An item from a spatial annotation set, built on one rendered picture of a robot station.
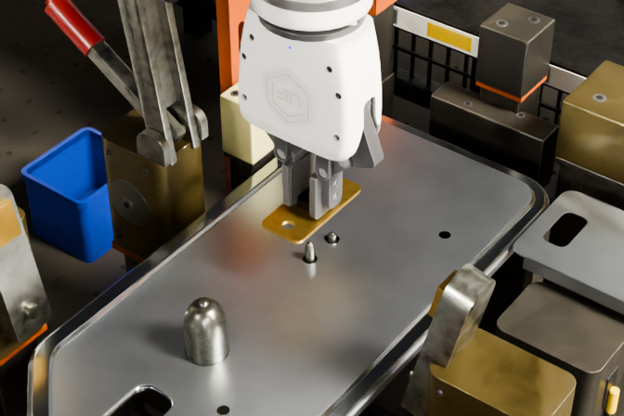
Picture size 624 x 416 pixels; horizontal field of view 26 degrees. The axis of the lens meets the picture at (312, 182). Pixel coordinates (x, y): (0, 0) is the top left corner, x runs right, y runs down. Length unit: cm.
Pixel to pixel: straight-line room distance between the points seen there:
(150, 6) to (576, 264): 39
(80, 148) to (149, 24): 55
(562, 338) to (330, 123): 26
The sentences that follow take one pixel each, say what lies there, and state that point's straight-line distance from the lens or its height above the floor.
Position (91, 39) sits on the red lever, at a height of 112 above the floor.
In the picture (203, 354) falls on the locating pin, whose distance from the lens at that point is 99.
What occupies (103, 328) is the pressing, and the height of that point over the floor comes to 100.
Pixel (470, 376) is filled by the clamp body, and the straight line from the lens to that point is 93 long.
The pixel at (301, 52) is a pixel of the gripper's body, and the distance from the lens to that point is 92.
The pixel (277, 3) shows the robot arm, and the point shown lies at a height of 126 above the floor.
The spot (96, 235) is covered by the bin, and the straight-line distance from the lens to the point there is 152.
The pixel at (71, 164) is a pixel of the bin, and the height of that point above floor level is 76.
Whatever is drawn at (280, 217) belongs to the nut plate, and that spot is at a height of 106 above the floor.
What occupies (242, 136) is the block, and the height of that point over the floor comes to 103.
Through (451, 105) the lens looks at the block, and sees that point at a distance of 125.
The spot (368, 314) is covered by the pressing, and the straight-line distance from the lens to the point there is 103.
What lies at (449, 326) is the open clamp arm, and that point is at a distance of 90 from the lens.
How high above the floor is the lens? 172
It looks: 39 degrees down
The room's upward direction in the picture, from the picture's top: straight up
